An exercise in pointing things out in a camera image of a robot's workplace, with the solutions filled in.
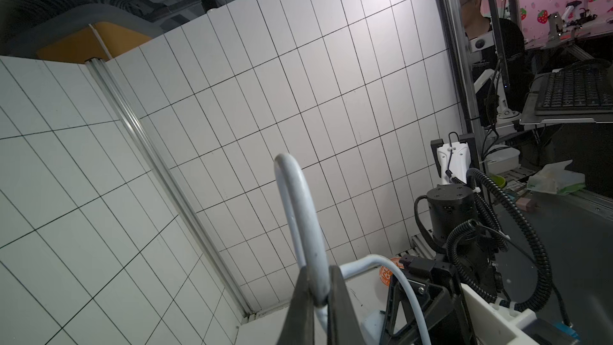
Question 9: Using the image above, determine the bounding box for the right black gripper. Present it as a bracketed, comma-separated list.
[379, 255, 477, 344]

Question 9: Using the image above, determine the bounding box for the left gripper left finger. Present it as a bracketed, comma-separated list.
[277, 267, 314, 345]

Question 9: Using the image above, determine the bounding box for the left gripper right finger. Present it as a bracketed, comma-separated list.
[327, 265, 366, 345]

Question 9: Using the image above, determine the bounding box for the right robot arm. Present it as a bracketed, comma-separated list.
[380, 134, 579, 344]

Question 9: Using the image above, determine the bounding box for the orange round sticker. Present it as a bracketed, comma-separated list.
[379, 257, 404, 287]

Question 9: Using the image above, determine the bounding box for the black keyboard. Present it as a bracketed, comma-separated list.
[535, 65, 612, 116]

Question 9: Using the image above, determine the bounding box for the person in black shirt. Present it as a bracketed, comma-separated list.
[457, 0, 528, 121]

